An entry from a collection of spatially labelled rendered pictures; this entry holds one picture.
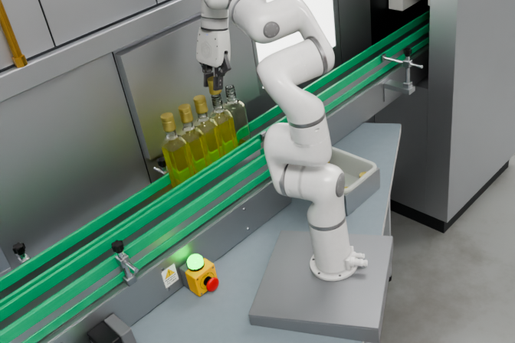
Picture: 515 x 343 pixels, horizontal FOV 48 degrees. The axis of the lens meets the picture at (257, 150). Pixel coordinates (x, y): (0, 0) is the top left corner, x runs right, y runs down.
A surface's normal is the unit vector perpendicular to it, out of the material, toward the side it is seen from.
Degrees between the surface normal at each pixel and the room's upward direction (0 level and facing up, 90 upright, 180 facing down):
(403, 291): 0
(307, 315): 3
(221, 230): 90
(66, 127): 90
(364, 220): 0
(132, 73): 90
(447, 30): 90
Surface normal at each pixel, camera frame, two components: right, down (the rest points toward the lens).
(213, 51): -0.67, 0.24
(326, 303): -0.18, -0.84
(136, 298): 0.70, 0.30
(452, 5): -0.70, 0.47
